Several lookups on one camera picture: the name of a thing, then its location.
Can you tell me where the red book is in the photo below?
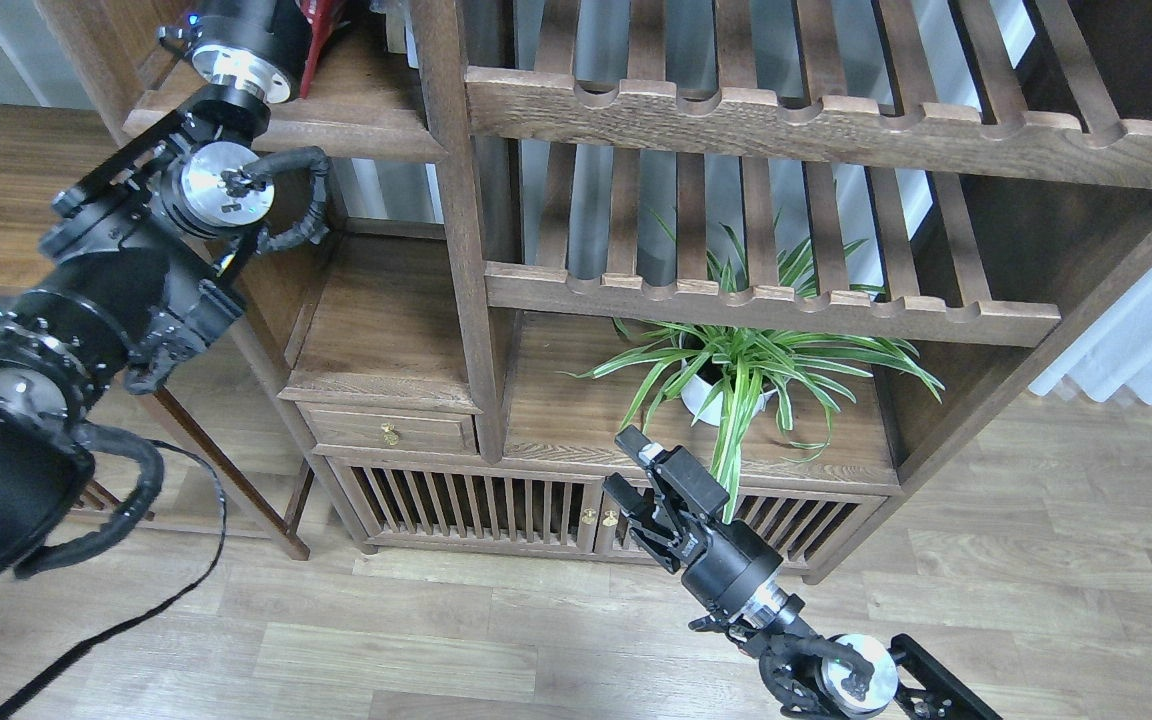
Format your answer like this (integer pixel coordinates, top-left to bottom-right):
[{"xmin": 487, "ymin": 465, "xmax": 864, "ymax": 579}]
[{"xmin": 297, "ymin": 0, "xmax": 349, "ymax": 99}]

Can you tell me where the wooden side table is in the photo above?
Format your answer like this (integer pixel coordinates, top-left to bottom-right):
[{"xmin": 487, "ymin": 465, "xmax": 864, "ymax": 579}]
[{"xmin": 0, "ymin": 104, "xmax": 314, "ymax": 560}]

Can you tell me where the slatted wooden rack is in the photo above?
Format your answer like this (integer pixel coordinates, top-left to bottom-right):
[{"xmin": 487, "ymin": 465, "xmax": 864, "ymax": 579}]
[{"xmin": 67, "ymin": 479, "xmax": 134, "ymax": 528}]

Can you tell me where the green spider plant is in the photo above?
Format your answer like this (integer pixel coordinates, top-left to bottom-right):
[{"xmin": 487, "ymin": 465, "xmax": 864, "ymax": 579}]
[{"xmin": 566, "ymin": 210, "xmax": 946, "ymax": 521}]

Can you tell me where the white plant pot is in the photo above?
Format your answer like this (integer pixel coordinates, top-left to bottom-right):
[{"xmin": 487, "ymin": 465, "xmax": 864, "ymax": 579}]
[{"xmin": 680, "ymin": 361, "xmax": 730, "ymax": 427}]

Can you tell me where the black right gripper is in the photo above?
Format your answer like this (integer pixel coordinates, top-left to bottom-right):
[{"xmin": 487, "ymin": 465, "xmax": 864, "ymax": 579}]
[{"xmin": 602, "ymin": 427, "xmax": 787, "ymax": 621}]

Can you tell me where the black cable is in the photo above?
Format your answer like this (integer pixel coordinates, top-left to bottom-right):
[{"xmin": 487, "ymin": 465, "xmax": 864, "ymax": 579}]
[{"xmin": 0, "ymin": 440, "xmax": 229, "ymax": 720}]

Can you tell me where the dark wooden bookshelf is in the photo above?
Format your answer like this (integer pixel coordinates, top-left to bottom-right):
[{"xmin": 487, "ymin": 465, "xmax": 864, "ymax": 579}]
[{"xmin": 36, "ymin": 0, "xmax": 1152, "ymax": 585}]

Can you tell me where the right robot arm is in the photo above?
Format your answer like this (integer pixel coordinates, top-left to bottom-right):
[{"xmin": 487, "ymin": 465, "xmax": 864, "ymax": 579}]
[{"xmin": 604, "ymin": 427, "xmax": 996, "ymax": 719}]

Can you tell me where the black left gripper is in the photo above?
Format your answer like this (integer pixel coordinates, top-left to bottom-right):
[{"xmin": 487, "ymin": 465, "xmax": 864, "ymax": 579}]
[{"xmin": 157, "ymin": 1, "xmax": 312, "ymax": 104}]

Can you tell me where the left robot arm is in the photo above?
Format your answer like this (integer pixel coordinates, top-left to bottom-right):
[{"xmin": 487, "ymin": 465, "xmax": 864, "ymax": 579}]
[{"xmin": 0, "ymin": 1, "xmax": 329, "ymax": 579}]

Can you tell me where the brass drawer knob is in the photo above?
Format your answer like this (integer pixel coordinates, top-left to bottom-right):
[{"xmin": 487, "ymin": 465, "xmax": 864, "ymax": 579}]
[{"xmin": 381, "ymin": 423, "xmax": 402, "ymax": 447}]

